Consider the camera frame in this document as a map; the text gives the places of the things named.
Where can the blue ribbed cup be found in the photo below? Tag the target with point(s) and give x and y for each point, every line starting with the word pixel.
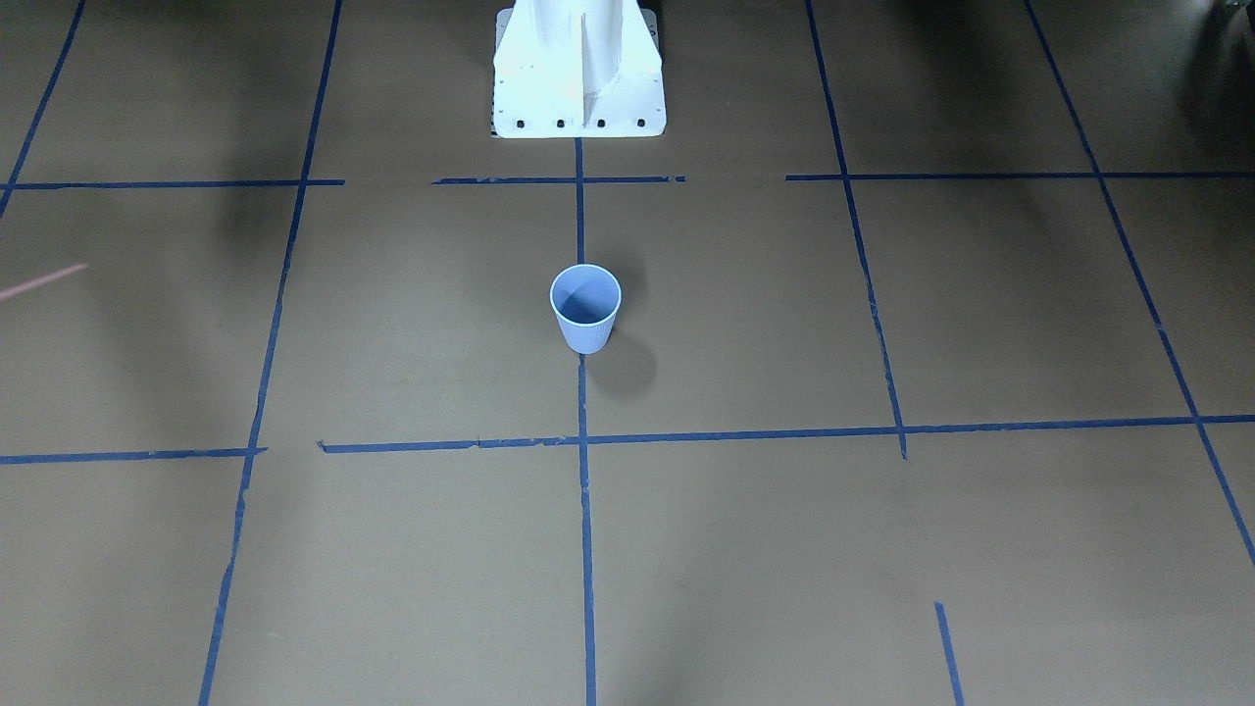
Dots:
pixel 585 299

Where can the pink chopstick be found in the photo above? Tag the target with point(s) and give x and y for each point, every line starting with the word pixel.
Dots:
pixel 34 283

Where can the white camera stand post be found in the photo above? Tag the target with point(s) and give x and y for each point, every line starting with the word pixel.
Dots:
pixel 578 69

